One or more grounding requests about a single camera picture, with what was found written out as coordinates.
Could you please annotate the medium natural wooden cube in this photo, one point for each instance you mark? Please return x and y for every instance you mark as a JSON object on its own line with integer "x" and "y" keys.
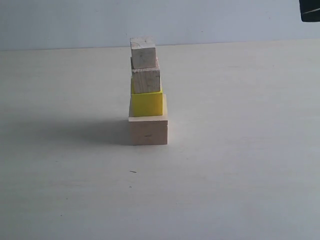
{"x": 146, "y": 80}

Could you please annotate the large pale wooden cube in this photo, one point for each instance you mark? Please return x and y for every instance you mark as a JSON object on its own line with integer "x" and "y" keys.
{"x": 149, "y": 130}

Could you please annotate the yellow cube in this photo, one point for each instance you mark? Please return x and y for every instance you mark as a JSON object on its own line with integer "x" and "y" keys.
{"x": 146, "y": 104}

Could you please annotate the small natural wooden cube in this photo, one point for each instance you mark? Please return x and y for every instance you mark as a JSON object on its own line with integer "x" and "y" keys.
{"x": 143, "y": 52}

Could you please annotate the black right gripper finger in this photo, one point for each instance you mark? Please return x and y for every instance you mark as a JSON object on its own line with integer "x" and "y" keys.
{"x": 309, "y": 10}

